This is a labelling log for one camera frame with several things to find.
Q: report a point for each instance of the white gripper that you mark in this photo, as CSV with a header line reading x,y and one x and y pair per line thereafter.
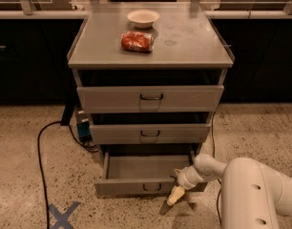
x,y
186,179

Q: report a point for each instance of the grey bottom drawer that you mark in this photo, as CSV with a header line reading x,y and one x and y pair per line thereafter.
x,y
140,175

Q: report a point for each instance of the grey drawer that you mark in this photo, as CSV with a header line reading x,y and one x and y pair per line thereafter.
x,y
149,133
140,175
149,99

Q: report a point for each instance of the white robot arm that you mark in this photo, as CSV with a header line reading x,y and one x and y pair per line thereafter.
x,y
252,194

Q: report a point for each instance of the grey middle drawer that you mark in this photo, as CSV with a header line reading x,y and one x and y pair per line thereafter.
x,y
149,133

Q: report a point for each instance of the grey top drawer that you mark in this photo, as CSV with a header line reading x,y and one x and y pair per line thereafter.
x,y
149,99

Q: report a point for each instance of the grey drawer cabinet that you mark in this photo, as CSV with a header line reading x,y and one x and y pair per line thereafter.
x,y
187,51

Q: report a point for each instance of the blue power box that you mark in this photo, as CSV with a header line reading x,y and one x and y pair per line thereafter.
x,y
82,125

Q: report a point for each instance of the blue tape cross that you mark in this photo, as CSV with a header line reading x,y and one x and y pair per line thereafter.
x,y
62,219

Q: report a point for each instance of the red soda can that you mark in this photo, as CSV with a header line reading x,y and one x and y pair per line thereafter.
x,y
137,41

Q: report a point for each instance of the white bowl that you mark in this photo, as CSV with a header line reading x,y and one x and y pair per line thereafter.
x,y
143,19

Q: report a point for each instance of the dark counter cabinets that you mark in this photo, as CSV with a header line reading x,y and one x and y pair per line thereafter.
x,y
34,59

